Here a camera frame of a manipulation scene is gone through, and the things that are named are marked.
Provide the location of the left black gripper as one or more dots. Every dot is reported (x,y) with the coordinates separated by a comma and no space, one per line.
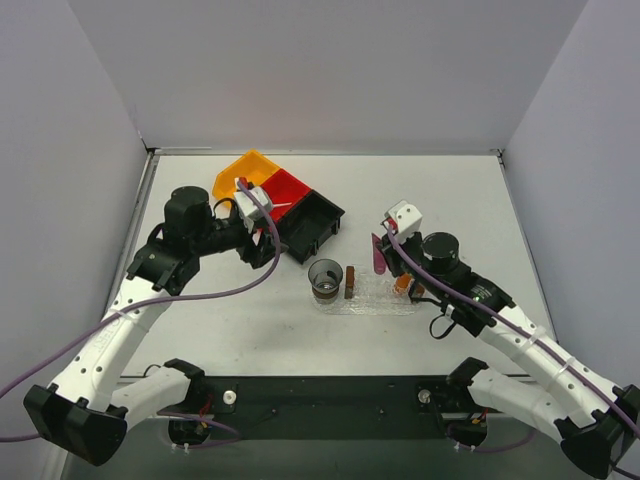
(261,248)

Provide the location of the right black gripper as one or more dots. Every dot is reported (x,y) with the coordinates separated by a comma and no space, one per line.
(395,259)

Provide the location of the orange toothpaste tube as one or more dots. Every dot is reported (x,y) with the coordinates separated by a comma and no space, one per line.
(402,284)

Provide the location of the pink toothpaste tube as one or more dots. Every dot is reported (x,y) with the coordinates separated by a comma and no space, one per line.
(379,263)

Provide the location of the clear holder with wooden ends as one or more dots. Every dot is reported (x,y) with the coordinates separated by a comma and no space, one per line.
(363,286)

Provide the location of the glass cup with brown band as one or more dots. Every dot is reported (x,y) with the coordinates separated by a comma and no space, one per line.
(325,277)

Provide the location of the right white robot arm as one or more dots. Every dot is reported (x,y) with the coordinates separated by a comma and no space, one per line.
(594,420)

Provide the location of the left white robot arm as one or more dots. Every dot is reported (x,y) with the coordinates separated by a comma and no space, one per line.
(83,410)

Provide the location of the clear textured oval tray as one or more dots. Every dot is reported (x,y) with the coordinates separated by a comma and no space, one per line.
(341,307)

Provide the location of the red plastic bin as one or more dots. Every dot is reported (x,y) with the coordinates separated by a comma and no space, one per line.
(283,187)

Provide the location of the yellow plastic bin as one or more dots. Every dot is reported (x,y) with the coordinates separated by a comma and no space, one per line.
(253,166)

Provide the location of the black plastic bin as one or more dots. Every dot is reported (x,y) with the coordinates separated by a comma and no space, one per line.
(308,225)

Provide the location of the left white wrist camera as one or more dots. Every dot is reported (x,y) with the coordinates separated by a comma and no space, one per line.
(253,203)

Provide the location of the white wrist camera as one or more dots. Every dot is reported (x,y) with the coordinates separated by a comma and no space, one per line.
(404,219)
(253,203)

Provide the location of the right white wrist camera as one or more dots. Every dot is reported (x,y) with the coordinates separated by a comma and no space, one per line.
(404,219)

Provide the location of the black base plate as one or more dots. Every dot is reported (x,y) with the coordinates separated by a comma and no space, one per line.
(218,410)

